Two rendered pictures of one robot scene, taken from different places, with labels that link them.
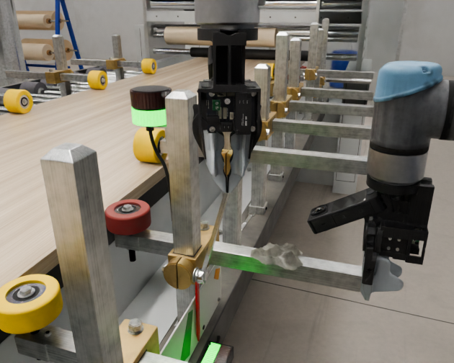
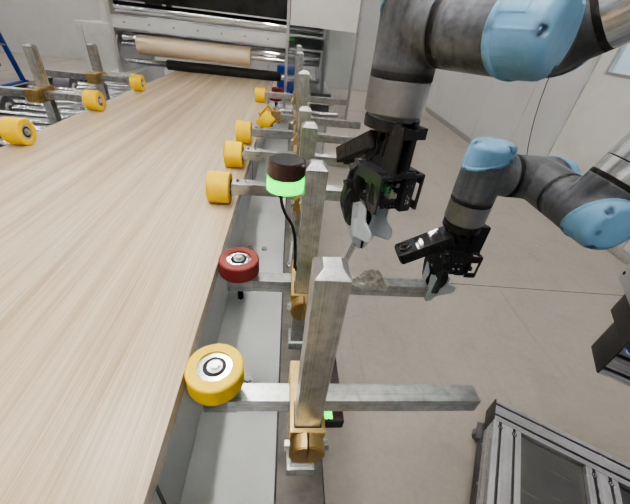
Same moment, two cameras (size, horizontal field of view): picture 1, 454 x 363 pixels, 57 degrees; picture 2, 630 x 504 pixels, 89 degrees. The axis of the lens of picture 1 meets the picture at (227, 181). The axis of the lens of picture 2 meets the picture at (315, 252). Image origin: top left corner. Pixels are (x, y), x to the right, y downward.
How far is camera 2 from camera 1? 31 cm
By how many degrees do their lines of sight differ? 25
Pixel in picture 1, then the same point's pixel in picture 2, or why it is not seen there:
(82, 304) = (318, 379)
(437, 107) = (513, 177)
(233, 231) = not seen: hidden behind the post
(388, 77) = (484, 154)
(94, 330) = (323, 394)
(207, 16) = (393, 110)
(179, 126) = (316, 194)
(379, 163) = (463, 215)
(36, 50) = not seen: outside the picture
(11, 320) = (218, 396)
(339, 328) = not seen: hidden behind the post
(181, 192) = (309, 247)
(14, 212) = (125, 277)
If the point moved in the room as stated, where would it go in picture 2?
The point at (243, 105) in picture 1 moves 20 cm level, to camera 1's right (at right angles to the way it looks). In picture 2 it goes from (409, 188) to (515, 180)
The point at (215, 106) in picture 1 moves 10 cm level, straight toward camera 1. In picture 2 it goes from (386, 190) to (435, 229)
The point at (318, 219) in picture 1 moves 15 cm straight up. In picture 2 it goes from (408, 254) to (432, 184)
